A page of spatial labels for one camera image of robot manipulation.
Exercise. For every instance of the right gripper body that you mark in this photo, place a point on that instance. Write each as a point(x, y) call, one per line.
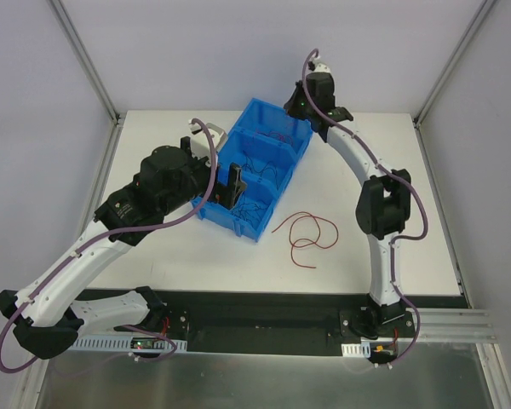
point(293, 104)

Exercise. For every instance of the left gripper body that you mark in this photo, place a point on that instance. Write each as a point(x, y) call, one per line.
point(221, 187)

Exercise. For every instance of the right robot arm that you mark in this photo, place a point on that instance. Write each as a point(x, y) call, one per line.
point(384, 204)

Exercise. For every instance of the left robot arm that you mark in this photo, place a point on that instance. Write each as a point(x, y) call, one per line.
point(46, 317)

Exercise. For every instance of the blue plastic compartment bin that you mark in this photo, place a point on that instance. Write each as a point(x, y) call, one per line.
point(268, 145)

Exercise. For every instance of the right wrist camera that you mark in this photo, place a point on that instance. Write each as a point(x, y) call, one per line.
point(316, 64)

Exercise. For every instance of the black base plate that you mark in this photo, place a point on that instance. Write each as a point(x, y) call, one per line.
point(277, 323)

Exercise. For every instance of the left white cable duct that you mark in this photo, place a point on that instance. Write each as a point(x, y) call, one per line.
point(121, 343)

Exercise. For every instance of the white cable duct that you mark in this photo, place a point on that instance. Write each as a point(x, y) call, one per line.
point(356, 350)
point(121, 343)

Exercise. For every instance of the right white cable duct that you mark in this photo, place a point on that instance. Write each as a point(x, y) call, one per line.
point(356, 350)

